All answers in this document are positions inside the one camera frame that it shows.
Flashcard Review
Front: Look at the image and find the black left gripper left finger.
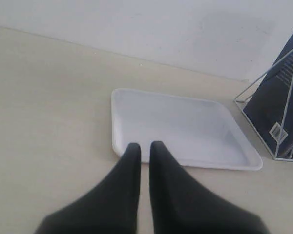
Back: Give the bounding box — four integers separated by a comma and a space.
35, 143, 141, 234

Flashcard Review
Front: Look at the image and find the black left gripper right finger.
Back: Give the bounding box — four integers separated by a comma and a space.
149, 141, 269, 234

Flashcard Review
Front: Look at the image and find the dark blue book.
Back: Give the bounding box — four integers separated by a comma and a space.
244, 34, 293, 159

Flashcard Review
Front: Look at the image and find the white plastic tray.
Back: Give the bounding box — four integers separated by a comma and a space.
111, 88, 263, 171

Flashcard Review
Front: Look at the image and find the white wire book rack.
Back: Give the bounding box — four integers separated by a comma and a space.
233, 47, 293, 161

